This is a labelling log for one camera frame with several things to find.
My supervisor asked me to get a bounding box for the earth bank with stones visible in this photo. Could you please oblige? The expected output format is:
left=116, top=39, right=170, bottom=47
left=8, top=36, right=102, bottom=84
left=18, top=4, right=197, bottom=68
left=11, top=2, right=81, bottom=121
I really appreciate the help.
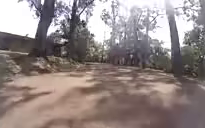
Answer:
left=0, top=49, right=91, bottom=88

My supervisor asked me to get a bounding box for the tall straight tree trunk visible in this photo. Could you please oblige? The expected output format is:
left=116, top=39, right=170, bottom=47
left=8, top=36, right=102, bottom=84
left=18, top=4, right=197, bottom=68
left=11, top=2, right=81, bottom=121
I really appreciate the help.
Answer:
left=164, top=0, right=185, bottom=78

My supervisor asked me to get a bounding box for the group of trees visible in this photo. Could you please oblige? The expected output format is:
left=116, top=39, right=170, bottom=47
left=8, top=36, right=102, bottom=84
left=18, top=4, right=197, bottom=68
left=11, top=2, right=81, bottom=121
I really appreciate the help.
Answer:
left=53, top=0, right=204, bottom=75

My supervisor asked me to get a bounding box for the thick dark tree trunk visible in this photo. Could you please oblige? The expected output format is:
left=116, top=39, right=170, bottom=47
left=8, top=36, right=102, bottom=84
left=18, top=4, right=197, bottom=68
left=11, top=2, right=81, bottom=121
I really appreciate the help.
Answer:
left=27, top=0, right=58, bottom=58

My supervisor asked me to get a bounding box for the pale distant building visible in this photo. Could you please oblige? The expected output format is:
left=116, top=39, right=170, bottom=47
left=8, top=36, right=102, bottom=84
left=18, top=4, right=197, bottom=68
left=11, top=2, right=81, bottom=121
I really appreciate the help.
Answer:
left=107, top=46, right=148, bottom=66

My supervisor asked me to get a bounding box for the slim dark tree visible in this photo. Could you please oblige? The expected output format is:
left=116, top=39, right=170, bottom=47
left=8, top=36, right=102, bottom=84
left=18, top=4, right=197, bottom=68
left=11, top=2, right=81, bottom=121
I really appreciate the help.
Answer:
left=67, top=0, right=95, bottom=62

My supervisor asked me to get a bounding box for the building with dark roof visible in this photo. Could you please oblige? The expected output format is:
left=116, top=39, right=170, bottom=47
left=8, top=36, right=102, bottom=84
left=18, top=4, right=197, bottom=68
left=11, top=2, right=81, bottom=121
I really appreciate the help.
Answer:
left=0, top=29, right=63, bottom=56

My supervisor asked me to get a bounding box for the brown dirt road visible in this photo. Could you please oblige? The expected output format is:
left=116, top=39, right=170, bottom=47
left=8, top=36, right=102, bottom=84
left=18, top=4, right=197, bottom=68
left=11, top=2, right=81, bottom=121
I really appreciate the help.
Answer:
left=0, top=61, right=205, bottom=128

